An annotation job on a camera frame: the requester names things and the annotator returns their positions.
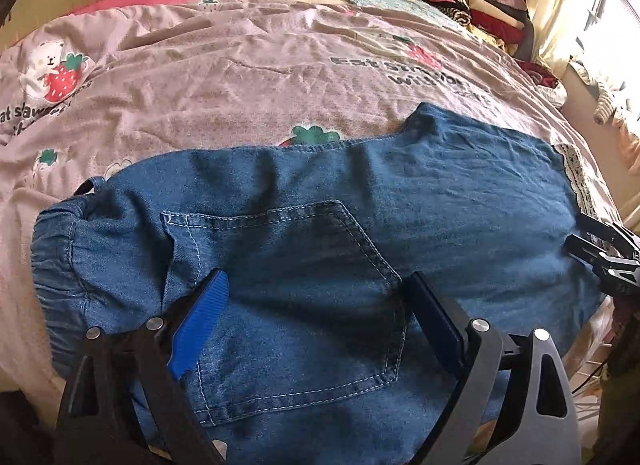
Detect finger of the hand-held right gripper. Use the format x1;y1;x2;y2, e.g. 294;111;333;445
581;214;640;252
564;235;615;270

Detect pink strawberry print duvet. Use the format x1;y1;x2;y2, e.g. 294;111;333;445
0;0;626;396

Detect heap of pale clothes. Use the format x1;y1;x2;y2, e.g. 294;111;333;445
567;52;640;176

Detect blue denim pants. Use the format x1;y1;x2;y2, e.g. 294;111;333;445
32;102;608;441

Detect cream curtain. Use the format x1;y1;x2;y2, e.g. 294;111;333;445
530;0;608;76

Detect pile of folded clothes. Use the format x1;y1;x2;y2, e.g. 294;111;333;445
402;0;536;53

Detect window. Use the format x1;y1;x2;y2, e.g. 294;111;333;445
575;0;640;70

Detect light blue cloth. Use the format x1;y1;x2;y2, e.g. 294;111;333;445
327;0;451;28

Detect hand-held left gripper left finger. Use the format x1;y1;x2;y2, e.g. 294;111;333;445
54;269;231;465

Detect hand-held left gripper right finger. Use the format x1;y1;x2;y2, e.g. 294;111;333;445
402;271;583;465

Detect white and red clothes heap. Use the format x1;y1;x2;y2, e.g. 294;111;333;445
515;59;568;103

